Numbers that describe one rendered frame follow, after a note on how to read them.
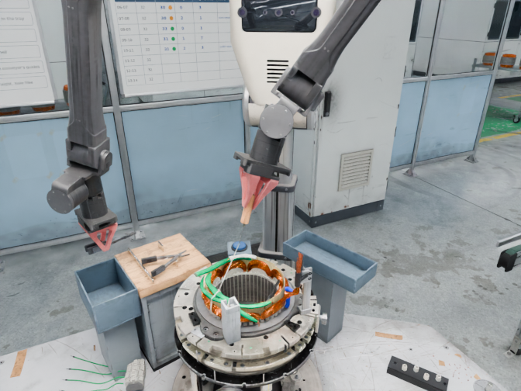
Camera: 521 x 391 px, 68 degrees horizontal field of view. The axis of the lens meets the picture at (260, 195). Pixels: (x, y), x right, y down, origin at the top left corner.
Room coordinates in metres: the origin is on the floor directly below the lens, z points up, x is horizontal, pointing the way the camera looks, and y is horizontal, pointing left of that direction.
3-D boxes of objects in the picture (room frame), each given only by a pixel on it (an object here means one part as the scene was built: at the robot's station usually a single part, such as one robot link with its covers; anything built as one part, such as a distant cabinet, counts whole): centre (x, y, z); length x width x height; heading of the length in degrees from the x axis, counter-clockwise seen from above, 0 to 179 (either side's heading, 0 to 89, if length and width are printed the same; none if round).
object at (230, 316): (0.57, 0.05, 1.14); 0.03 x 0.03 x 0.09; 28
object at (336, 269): (0.91, -0.19, 0.92); 0.25 x 0.11 x 0.28; 45
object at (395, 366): (0.73, -0.42, 0.79); 0.15 x 0.05 x 0.02; 59
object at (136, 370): (0.72, 0.33, 0.80); 0.10 x 0.05 x 0.04; 10
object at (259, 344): (0.68, 0.03, 1.09); 0.32 x 0.32 x 0.01
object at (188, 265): (0.88, 0.27, 1.05); 0.20 x 0.19 x 0.02; 127
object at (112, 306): (0.79, 0.39, 0.92); 0.17 x 0.11 x 0.28; 37
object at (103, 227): (0.80, 0.39, 1.20); 0.07 x 0.07 x 0.09; 42
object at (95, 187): (0.79, 0.39, 1.33); 0.07 x 0.06 x 0.07; 168
